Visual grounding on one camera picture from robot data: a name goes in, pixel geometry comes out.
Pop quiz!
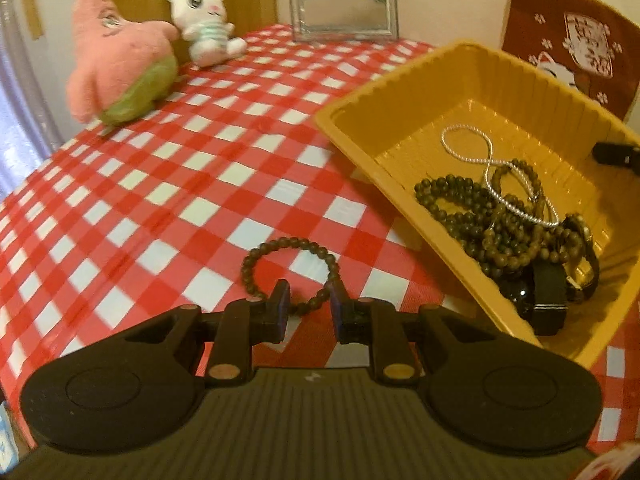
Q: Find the pink starfish plush toy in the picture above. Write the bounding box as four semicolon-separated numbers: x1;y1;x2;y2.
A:
66;0;180;126

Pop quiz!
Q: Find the cat print cushion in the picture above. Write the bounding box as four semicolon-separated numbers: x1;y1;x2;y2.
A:
500;0;640;123

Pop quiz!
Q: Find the silver picture frame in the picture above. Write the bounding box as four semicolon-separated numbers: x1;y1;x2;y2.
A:
286;0;399;43

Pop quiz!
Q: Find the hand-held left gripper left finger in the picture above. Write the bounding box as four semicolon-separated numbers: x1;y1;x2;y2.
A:
122;279;292;386

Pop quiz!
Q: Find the tangle of brown bead strands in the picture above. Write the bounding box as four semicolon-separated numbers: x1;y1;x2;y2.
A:
414;159;586;281

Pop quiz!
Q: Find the white pearl necklace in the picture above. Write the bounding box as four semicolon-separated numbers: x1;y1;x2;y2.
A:
441;125;561;228

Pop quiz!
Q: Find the black band wristwatch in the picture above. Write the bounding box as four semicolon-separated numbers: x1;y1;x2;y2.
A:
499;259;572;337

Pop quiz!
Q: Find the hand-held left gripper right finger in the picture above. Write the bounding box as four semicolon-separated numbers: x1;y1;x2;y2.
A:
327;279;501;385

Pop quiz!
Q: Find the dark wooden bead bracelet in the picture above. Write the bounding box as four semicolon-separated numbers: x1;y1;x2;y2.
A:
241;236;337;317

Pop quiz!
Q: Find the sheer white curtain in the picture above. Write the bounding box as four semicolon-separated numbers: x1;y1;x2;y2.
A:
0;0;61;201

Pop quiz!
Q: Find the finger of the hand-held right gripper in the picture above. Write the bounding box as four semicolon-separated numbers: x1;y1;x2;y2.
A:
592;142;640;177

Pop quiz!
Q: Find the blue white patterned cloth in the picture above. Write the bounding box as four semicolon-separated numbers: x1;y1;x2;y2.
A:
0;402;21;466

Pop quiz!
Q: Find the white rabbit plush toy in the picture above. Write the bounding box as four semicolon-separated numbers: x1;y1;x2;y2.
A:
160;0;247;67

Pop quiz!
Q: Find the yellow plastic tray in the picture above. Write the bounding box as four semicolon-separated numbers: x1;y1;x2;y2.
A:
314;39;640;371

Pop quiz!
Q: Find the wooden wall strip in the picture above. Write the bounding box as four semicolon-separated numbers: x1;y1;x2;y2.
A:
19;0;43;38

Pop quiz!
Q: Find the red white checked tablecloth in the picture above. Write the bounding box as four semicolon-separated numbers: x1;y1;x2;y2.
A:
0;22;640;456

